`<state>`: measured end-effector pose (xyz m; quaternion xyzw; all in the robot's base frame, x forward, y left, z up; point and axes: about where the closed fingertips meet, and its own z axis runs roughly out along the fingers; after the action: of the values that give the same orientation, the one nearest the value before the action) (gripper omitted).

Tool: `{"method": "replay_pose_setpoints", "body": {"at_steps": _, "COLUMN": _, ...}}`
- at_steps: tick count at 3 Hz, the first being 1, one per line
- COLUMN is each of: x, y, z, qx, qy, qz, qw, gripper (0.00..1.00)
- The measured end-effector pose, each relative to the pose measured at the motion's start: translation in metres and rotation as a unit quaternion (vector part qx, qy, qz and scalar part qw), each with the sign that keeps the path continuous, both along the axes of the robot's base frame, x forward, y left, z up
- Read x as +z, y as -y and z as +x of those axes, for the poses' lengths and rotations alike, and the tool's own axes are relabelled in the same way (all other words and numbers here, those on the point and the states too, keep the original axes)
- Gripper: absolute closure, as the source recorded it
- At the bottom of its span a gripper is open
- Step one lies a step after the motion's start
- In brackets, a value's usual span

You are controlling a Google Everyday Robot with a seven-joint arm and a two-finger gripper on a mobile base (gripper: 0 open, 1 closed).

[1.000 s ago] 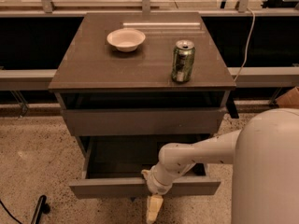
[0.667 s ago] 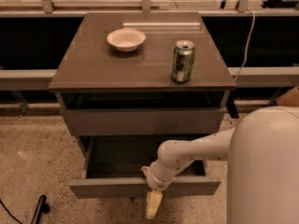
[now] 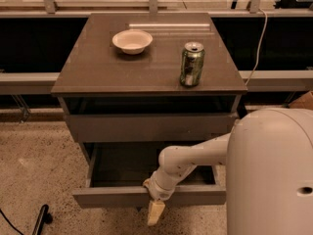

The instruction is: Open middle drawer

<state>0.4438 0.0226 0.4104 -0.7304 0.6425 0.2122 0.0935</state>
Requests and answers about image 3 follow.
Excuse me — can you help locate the grey drawer cabinet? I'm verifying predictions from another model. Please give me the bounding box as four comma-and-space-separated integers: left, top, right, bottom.
51, 12, 248, 168

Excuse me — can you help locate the green soda can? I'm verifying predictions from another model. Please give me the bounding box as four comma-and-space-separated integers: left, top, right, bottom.
180, 42, 205, 87

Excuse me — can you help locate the cardboard box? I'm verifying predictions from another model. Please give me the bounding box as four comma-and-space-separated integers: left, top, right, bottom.
289, 91, 313, 110

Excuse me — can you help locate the black cable on floor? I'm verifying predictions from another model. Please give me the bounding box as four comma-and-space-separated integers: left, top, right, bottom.
0, 209, 23, 235

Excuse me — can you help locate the black floor stand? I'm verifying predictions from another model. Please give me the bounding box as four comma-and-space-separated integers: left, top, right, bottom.
32, 204, 53, 235

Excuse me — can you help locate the grey drawer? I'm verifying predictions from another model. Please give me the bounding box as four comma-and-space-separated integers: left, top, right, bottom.
66, 114, 237, 143
73, 142, 226, 209

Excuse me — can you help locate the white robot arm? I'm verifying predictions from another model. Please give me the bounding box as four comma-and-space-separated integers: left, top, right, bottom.
144, 108, 313, 235

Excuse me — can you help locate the grey top drawer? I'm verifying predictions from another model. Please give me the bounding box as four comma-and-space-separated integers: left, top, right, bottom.
66, 114, 237, 143

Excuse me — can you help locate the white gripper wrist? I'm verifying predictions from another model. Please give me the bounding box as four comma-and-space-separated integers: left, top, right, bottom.
143, 172, 175, 226

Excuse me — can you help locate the white paper bowl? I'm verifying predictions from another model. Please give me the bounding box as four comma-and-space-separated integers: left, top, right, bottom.
112, 29, 153, 55

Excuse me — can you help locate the white cable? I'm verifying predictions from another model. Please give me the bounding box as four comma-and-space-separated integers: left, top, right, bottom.
244, 8, 268, 86

